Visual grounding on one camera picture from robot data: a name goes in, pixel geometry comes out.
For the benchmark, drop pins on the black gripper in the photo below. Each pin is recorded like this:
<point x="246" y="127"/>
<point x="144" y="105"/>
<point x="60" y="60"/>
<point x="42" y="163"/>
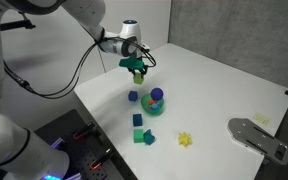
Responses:
<point x="138" y="67"/>

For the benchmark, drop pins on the yellow-green block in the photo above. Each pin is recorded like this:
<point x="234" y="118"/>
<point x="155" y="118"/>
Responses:
<point x="138" y="79"/>

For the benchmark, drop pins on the yellow spiky toy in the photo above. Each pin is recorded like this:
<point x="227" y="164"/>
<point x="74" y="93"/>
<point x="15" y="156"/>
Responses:
<point x="185" y="139"/>

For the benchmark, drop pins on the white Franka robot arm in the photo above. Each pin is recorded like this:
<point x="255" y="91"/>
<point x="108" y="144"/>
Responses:
<point x="4" y="150"/>

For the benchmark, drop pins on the orange toy figure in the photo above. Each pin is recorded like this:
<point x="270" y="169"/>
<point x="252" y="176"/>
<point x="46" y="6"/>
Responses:
<point x="151" y="102"/>

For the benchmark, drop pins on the light blue toy figure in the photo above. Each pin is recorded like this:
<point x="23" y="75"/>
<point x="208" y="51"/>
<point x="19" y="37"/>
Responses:
<point x="154" y="106"/>

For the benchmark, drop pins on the dark teal block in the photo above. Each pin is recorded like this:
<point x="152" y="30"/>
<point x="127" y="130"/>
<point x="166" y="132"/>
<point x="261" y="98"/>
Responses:
<point x="137" y="120"/>

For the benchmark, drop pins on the teal toy figure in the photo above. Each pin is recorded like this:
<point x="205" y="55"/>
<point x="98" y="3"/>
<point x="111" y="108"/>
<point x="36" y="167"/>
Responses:
<point x="149" y="137"/>

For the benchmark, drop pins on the blue cube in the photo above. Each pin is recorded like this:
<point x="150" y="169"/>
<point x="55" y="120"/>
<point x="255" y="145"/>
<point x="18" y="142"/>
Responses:
<point x="132" y="96"/>

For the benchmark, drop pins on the purple ball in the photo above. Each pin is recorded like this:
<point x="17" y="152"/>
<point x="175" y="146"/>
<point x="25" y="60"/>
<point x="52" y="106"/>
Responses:
<point x="157" y="94"/>

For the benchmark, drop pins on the green bowl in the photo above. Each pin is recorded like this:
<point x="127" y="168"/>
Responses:
<point x="155" y="111"/>

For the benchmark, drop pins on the green cube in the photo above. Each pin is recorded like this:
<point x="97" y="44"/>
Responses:
<point x="138" y="136"/>

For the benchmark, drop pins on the black perforated base board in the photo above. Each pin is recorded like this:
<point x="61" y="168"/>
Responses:
<point x="67" y="128"/>

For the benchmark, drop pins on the yellow sticky note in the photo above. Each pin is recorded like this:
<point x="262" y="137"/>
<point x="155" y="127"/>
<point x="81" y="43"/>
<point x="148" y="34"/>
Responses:
<point x="261" y="119"/>

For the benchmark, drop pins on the grey metal plate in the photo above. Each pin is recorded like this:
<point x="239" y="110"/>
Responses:
<point x="254" y="138"/>

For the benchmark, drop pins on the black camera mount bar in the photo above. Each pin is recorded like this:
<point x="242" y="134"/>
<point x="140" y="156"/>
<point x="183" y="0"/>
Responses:
<point x="17" y="25"/>

